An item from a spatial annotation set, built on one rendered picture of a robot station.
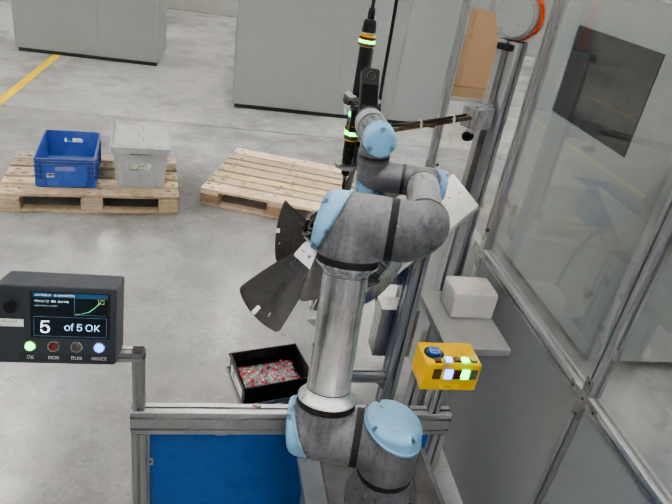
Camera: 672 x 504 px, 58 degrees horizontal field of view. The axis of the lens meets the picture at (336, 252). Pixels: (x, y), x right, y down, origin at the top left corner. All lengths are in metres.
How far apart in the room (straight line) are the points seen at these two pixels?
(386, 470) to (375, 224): 0.48
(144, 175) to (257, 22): 3.02
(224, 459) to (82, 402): 1.29
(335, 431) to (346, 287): 0.28
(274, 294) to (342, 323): 0.85
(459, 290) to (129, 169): 2.99
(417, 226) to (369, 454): 0.44
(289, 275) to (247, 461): 0.57
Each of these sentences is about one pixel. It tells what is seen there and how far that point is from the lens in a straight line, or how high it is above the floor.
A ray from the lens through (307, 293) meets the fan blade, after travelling 1.67.
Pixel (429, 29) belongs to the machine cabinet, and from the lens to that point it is 7.44.
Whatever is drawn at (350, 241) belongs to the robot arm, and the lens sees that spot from 1.05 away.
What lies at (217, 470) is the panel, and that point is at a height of 0.62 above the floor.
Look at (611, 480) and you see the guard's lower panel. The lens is 1.84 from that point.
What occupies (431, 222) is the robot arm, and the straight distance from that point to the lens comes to 1.07.
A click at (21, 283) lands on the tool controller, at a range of 1.52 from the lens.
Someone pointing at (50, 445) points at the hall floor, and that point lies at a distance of 2.88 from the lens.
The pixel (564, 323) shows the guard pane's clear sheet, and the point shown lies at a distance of 2.01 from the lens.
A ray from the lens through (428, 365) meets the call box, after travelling 1.65.
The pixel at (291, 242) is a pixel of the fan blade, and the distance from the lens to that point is 2.14.
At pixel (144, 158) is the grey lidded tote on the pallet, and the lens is 4.57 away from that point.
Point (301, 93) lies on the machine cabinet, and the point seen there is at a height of 0.26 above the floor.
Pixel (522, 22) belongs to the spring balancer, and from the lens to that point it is 2.18.
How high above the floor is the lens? 2.06
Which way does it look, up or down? 28 degrees down
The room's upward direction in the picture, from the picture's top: 10 degrees clockwise
